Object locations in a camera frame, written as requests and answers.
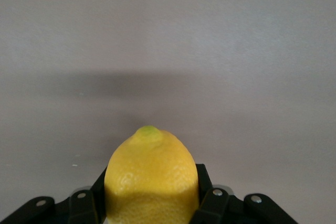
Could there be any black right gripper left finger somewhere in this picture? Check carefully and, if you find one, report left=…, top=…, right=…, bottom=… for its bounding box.
left=2, top=166, right=107, bottom=224

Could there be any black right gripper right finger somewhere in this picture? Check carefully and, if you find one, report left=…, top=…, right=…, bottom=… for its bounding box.
left=190, top=163, right=297, bottom=224

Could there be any yellow lemon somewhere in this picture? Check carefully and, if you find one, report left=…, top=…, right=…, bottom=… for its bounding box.
left=104, top=125, right=200, bottom=224

